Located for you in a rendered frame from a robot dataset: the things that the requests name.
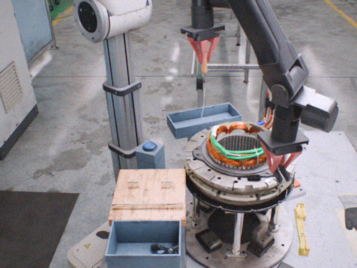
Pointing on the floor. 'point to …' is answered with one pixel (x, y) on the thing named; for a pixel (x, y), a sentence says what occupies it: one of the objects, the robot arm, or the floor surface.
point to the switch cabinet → (13, 82)
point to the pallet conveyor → (230, 67)
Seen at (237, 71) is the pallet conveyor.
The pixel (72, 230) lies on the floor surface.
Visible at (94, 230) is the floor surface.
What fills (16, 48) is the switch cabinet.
